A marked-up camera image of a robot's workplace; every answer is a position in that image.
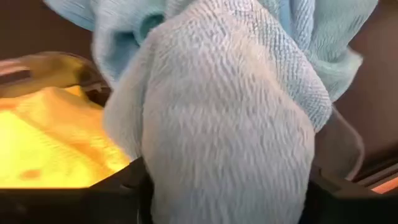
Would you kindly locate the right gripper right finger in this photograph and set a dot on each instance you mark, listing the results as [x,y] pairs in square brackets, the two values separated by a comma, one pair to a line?
[332,205]

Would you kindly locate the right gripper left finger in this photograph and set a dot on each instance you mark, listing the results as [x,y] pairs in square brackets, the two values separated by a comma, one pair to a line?
[124,199]

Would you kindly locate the clear plastic basket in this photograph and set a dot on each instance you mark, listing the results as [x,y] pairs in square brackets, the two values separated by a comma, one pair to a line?
[342,146]
[56,68]

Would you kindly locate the yellow microfiber towel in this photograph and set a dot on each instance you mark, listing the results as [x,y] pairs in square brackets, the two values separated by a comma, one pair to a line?
[46,140]

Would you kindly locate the light blue microfiber towel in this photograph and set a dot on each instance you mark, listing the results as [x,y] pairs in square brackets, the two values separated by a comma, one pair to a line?
[217,124]

